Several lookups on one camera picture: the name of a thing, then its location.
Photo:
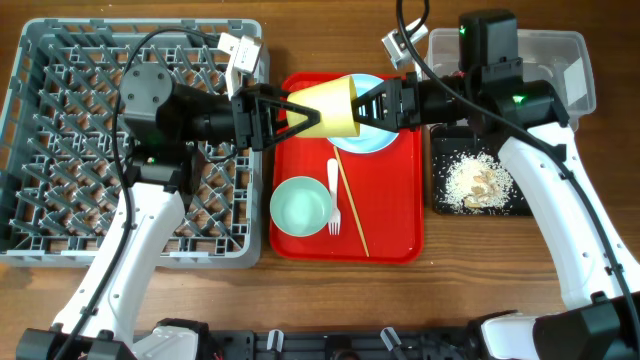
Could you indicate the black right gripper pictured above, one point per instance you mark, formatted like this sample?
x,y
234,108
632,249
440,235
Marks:
x,y
395,90

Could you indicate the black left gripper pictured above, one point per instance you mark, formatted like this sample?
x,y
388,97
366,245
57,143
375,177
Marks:
x,y
253,116

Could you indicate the yellow plastic cup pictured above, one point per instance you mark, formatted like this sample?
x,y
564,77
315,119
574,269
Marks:
x,y
333,101

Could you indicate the rice and food scraps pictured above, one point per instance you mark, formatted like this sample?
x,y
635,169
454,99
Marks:
x,y
476,182

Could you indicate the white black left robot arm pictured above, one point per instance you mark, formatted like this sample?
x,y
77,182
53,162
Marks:
x,y
159,180

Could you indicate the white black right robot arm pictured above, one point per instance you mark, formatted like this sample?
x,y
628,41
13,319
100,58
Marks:
x,y
527,125

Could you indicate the black waste tray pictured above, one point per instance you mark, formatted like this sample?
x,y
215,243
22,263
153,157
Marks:
x,y
447,141

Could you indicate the clear plastic waste bin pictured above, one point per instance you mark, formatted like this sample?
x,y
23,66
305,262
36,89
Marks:
x,y
558,57

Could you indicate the grey dishwasher rack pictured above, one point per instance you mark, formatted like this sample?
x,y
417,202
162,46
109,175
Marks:
x,y
59,189

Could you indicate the large light blue plate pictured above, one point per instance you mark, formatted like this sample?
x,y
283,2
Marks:
x,y
370,139

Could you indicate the red plastic serving tray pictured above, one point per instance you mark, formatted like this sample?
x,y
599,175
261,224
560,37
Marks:
x,y
387,187

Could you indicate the wooden chopstick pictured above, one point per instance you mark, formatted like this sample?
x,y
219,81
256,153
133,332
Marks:
x,y
351,201

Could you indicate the green saucer bowl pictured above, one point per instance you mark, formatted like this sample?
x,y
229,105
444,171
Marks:
x,y
300,206

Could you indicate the white plastic fork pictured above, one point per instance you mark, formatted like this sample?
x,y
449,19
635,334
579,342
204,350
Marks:
x,y
334,222

